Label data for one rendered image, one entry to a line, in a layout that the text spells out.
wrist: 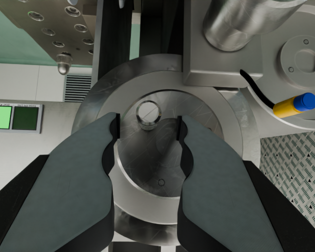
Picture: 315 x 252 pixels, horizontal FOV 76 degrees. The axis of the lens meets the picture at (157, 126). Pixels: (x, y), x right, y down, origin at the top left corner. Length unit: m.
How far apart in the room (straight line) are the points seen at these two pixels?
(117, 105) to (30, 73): 3.30
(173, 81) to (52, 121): 0.41
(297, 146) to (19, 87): 3.35
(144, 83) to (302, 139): 0.22
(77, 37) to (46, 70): 2.90
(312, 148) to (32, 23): 0.48
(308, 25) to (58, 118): 0.48
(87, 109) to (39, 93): 3.13
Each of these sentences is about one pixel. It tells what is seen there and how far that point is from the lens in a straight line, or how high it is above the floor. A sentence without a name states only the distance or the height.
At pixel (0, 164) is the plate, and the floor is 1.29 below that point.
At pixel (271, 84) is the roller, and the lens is 0.20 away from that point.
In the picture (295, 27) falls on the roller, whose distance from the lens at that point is 0.24.
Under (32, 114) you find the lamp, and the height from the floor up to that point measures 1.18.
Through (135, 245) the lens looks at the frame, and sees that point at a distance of 0.61.
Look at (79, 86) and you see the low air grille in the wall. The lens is 3.10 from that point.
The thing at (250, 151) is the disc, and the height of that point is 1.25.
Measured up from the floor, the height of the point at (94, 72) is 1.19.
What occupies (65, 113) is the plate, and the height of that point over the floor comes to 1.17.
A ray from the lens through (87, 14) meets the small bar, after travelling 0.37.
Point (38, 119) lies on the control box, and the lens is 0.55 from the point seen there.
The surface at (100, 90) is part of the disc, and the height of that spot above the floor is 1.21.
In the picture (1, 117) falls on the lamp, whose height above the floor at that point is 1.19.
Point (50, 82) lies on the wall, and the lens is 3.28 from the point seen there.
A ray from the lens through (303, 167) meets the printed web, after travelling 0.31.
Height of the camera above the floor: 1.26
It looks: 8 degrees down
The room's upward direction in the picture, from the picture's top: 178 degrees counter-clockwise
